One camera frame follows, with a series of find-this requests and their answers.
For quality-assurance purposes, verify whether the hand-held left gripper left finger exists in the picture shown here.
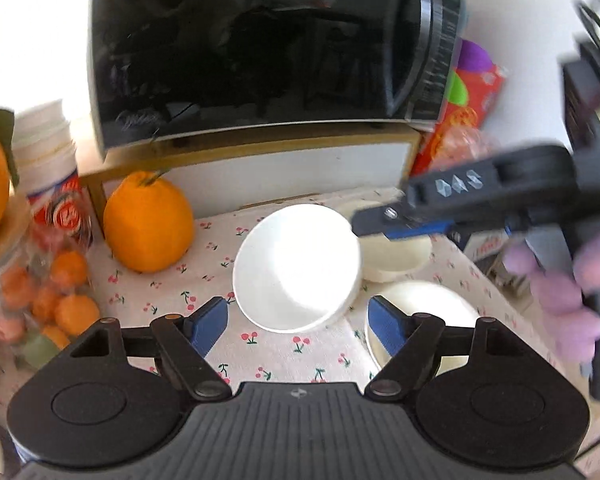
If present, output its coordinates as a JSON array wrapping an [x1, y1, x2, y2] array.
[[67, 296, 233, 402]]

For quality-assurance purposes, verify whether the bag of red snacks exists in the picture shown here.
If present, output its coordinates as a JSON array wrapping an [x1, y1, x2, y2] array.
[[427, 126, 498, 173]]

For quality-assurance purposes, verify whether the glass jar of small oranges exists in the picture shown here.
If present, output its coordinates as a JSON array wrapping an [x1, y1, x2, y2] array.
[[0, 195, 102, 378]]

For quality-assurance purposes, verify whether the stack of paper cups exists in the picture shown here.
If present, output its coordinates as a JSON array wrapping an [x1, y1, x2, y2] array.
[[11, 99, 97, 253]]

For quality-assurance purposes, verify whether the cherry print tablecloth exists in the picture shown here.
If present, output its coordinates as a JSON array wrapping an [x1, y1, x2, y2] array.
[[0, 187, 600, 480]]

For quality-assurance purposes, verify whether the dark and white carton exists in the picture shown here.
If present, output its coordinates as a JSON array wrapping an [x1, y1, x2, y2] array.
[[459, 227, 513, 263]]

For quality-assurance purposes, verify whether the black microwave oven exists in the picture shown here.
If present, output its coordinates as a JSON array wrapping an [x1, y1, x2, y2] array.
[[87, 0, 469, 162]]

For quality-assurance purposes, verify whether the white bowl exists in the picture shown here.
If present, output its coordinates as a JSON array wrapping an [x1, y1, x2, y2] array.
[[232, 203, 362, 334]]

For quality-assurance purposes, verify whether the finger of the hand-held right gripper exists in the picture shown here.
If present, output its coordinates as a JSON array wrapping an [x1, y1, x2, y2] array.
[[352, 157, 504, 242]]

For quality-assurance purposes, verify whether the cream bowl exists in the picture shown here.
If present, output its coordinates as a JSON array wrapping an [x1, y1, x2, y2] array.
[[347, 199, 434, 284], [364, 280, 481, 377]]

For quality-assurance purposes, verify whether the red cardboard box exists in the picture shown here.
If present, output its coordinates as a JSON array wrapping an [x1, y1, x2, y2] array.
[[409, 64, 510, 177]]

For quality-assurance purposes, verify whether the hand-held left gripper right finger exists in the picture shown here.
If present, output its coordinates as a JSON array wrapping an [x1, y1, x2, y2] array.
[[364, 295, 532, 402]]

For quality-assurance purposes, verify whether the person's right hand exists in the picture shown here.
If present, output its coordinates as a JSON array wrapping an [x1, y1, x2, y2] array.
[[502, 236, 600, 362]]

